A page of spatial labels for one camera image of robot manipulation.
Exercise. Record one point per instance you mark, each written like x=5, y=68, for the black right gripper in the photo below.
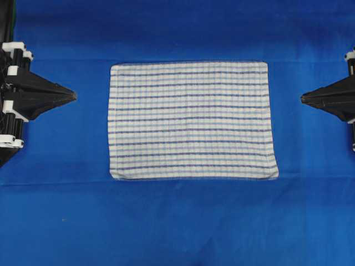
x=345, y=87

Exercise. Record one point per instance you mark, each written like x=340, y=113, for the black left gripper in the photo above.
x=14, y=113

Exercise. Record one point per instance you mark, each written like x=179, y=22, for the blue white striped towel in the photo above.
x=208, y=119

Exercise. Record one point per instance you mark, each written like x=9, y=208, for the blue table cloth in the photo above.
x=59, y=203

